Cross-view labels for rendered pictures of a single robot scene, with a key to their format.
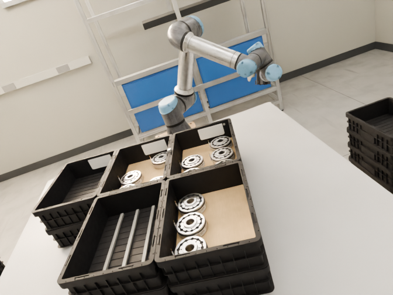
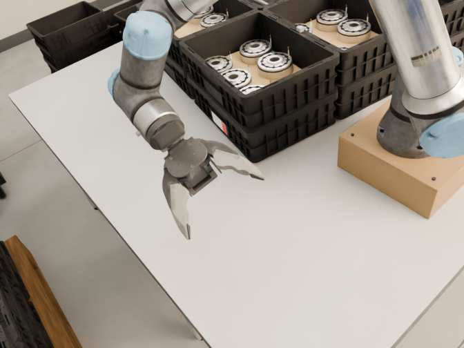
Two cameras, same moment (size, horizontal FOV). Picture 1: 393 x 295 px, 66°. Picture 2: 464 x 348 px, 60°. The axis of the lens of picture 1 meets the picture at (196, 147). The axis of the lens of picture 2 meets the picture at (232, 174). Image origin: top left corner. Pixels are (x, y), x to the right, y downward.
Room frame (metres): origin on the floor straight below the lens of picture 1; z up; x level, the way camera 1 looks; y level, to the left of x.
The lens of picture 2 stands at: (2.00, -0.66, 1.47)
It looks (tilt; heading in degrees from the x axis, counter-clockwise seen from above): 44 degrees down; 150
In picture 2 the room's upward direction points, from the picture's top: 12 degrees counter-clockwise
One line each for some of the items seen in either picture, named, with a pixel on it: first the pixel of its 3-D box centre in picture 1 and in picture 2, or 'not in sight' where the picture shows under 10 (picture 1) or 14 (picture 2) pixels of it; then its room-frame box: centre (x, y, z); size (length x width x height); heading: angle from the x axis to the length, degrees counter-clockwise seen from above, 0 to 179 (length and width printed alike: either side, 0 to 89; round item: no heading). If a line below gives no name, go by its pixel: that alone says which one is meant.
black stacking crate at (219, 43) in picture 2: (206, 156); (255, 67); (1.17, -0.03, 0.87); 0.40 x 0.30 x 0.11; 171
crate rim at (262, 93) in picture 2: (202, 146); (253, 51); (1.17, -0.03, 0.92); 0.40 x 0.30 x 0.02; 171
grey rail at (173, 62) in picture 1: (190, 57); not in sight; (3.13, -0.25, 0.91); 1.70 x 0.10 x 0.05; 91
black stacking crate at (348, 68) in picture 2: (143, 172); (337, 32); (1.22, 0.27, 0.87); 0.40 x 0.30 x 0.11; 171
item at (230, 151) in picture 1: (221, 153); (233, 79); (1.16, -0.10, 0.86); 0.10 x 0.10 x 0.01
